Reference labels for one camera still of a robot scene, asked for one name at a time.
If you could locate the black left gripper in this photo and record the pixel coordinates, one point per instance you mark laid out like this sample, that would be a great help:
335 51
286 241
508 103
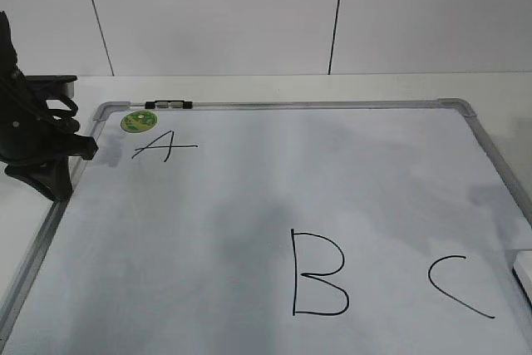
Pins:
30 122

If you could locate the white whiteboard eraser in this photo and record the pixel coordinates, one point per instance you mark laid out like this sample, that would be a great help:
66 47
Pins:
522 272

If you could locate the green round magnet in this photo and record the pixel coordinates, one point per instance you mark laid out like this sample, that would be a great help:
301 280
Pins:
139 121

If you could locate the white aluminium-framed whiteboard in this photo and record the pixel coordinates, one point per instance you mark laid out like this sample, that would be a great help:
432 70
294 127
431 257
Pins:
319 228

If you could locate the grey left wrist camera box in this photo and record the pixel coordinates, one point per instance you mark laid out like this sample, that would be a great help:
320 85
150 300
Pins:
54 85

